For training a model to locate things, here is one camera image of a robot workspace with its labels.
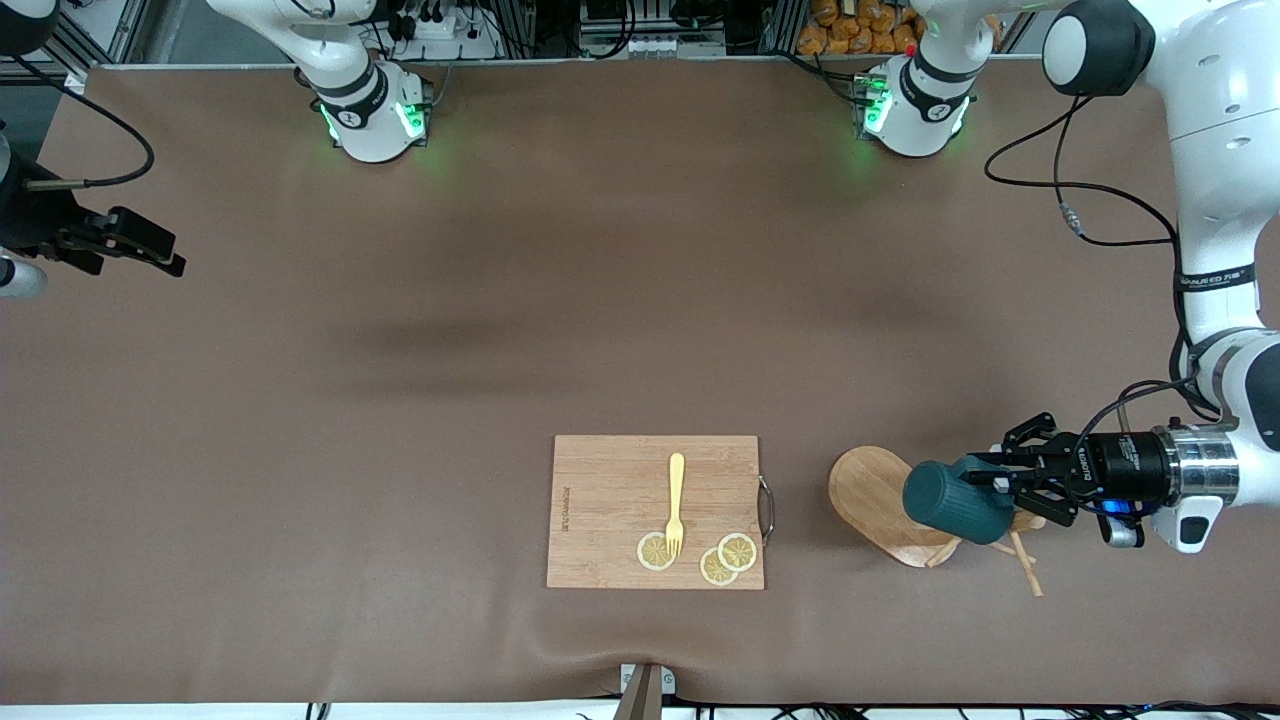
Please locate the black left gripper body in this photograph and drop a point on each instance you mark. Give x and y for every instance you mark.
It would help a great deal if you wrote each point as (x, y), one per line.
(1118, 466)

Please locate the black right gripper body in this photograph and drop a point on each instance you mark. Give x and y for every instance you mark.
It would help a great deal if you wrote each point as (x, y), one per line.
(28, 218)

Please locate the small electronics box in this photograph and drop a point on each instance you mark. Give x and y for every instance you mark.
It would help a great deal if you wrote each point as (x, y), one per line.
(868, 100)

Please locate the white power strip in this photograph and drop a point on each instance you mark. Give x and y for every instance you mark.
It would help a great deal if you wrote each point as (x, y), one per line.
(450, 30)

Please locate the metal table edge bracket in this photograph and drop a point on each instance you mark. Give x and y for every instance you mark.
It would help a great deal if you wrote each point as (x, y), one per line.
(645, 690)

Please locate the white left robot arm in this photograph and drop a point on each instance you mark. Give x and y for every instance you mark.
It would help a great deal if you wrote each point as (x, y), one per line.
(1220, 130)

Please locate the aluminium frame rail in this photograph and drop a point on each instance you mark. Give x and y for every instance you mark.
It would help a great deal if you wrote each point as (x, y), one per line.
(100, 30)

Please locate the brown table mat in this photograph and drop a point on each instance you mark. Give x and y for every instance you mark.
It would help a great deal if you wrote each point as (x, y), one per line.
(250, 450)

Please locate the white connector box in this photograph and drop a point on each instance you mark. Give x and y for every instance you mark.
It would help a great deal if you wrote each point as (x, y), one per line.
(650, 45)

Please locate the wooden mug tree rack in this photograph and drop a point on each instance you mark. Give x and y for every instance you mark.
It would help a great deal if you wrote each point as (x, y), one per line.
(870, 490)

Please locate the yellow plastic fork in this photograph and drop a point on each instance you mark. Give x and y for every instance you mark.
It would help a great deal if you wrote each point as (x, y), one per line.
(677, 490)

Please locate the teal cup with yellow inside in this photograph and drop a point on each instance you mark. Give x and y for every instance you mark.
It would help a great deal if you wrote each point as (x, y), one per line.
(945, 500)

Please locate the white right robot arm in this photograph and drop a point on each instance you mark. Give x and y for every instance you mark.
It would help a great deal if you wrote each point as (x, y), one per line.
(365, 120)

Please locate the wooden cutting board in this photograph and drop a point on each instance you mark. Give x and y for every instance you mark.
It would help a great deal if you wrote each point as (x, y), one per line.
(610, 500)

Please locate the orange objects pile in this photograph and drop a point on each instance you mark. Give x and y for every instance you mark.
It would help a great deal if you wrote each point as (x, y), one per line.
(850, 25)

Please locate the lemon slice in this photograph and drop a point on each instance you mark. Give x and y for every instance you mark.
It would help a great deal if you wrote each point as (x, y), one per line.
(741, 551)
(650, 553)
(715, 570)

